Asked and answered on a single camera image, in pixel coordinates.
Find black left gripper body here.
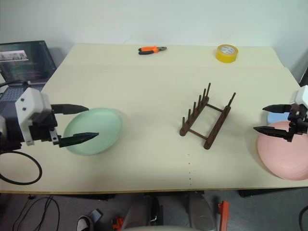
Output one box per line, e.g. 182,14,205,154
29,109,61,147

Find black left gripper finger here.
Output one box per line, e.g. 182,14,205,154
58,132,100,149
51,103,90,116

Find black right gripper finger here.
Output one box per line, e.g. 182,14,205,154
262,103,294,114
253,126,295,143

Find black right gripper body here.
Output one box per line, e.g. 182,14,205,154
287,103,308,135

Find green plate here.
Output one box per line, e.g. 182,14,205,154
63,107,124,157

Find brown wooden dish rack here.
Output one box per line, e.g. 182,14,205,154
179,82,238,151

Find blue plate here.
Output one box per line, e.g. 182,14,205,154
267,112,292,126

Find red plate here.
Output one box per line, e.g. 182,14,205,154
256,120,308,181

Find open laptop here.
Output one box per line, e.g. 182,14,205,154
0,40,58,119

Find yellow tape roll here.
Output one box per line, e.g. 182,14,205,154
215,43,239,64

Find white shoe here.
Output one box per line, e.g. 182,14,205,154
76,215,94,231

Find small orange red tool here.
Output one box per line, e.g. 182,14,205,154
111,217,124,230

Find grey rounded shape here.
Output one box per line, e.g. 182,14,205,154
122,195,154,231
187,192,218,231

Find tall orange red clamp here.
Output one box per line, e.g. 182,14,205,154
217,200,230,231

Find orange black pliers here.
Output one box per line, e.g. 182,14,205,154
138,46,168,56

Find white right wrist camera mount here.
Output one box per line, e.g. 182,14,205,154
289,84,308,113

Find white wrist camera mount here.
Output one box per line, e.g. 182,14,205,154
14,87,52,147
289,84,308,113

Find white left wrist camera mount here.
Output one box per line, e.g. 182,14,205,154
14,87,52,147

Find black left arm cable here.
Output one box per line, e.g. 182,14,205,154
0,150,43,186

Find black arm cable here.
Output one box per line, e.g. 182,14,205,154
297,204,308,228
0,150,43,186

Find thin black floor cable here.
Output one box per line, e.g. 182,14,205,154
16,194,61,231

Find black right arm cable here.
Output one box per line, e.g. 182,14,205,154
297,204,308,228

